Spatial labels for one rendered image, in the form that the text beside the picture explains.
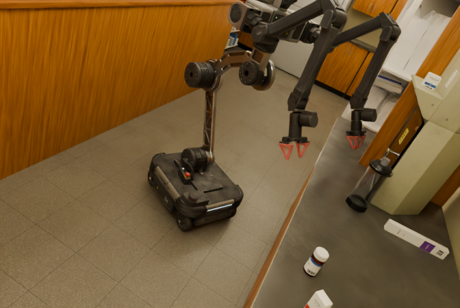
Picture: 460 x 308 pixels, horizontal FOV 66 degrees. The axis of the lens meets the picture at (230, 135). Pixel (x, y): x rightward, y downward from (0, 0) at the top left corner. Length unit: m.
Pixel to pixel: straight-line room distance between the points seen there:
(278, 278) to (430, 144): 0.91
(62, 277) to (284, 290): 1.33
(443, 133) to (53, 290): 1.96
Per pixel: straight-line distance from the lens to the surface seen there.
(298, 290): 1.21
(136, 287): 2.18
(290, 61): 6.76
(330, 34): 1.51
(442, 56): 2.02
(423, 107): 1.68
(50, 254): 2.27
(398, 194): 1.83
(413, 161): 1.76
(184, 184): 2.50
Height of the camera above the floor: 1.77
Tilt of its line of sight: 28 degrees down
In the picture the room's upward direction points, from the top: 22 degrees clockwise
